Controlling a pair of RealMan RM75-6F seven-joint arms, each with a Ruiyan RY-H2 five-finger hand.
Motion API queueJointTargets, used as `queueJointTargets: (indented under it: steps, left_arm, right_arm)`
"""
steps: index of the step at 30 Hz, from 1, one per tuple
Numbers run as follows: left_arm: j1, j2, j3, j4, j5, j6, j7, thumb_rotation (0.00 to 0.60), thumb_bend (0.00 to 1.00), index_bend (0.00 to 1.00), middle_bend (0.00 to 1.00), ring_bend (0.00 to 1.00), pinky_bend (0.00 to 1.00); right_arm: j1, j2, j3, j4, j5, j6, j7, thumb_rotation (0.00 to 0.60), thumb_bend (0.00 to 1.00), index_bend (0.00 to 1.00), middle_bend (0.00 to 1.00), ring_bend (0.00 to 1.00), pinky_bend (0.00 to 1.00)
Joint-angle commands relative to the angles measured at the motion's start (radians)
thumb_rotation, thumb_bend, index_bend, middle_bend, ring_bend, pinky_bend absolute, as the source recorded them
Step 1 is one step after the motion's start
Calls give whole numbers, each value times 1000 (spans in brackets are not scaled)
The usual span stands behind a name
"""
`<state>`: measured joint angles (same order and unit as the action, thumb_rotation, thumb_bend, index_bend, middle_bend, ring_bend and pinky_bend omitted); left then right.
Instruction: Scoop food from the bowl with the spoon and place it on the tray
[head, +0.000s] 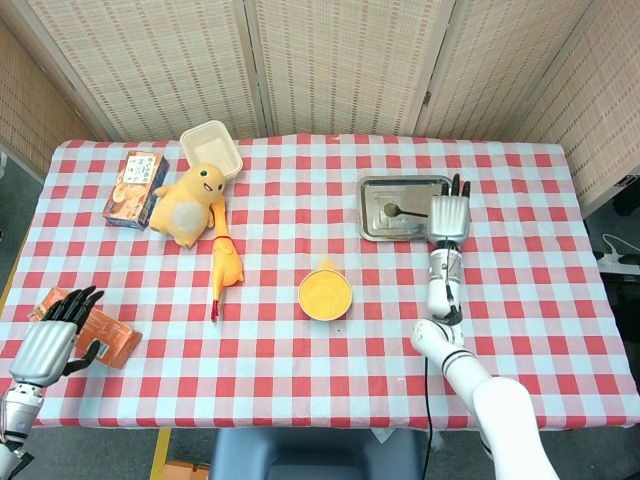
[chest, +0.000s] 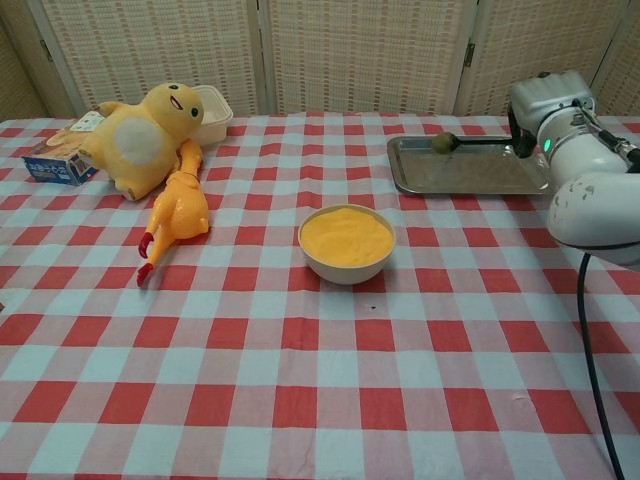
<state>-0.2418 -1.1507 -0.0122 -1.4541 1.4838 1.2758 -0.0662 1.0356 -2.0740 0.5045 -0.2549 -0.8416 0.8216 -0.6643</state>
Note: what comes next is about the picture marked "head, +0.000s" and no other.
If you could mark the red white checkered tablecloth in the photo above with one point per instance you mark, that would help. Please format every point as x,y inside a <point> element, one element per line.
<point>300,375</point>

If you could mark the beige takeaway container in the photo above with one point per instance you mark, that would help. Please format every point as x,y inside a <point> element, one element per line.
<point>207,147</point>

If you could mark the yellow-orange powder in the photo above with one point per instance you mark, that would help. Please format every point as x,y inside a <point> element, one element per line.
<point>325,295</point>

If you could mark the orange blue biscuit box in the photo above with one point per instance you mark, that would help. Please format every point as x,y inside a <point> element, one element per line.
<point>132,192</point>

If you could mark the small orange floor box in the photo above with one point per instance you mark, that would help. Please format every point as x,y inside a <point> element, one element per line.
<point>187,471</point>

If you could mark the stainless steel tray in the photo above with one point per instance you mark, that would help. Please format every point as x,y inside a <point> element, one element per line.
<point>375,225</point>

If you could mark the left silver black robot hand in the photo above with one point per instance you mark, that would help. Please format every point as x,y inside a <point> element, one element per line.
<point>45,350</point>

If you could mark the blue chair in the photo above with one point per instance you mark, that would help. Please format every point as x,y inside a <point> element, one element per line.
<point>315,455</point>

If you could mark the cream round bowl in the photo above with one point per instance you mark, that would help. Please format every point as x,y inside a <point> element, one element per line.
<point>301,300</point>

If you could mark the black equipment by screen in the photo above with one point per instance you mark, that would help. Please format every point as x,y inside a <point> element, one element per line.
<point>627,200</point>

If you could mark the dark metal spoon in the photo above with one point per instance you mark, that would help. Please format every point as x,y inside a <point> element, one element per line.
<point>391,209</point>

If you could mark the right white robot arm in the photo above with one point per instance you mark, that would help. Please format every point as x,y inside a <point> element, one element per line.
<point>480,395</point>

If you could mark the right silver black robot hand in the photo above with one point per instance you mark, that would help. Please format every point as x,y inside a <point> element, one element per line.
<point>449,217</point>

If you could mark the woven folding screen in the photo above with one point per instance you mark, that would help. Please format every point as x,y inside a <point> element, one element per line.
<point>345,65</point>

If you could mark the black case by table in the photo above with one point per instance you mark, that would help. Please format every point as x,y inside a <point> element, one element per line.
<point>625,295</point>

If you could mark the yellow rubber chicken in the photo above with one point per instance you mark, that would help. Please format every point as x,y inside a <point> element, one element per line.
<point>225,270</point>

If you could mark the flat orange carton box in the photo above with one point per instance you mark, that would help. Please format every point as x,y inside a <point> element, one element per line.
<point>115,345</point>

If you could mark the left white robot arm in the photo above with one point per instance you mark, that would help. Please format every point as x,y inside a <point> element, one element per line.
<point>22,405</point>

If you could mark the yellow plush toy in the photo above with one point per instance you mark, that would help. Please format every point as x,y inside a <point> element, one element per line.
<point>182,205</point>

